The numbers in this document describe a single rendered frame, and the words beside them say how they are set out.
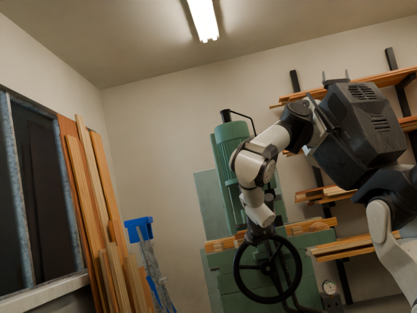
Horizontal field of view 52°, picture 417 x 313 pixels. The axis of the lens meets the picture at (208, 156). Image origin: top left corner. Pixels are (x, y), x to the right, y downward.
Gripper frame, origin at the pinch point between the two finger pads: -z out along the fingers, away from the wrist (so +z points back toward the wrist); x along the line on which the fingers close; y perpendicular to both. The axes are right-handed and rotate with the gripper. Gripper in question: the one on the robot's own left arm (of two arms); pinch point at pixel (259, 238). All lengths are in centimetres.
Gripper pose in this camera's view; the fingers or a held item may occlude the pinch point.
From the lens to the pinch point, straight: 177.8
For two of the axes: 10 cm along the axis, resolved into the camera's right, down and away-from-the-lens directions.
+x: 9.1, -3.9, 1.6
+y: -4.0, -6.9, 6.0
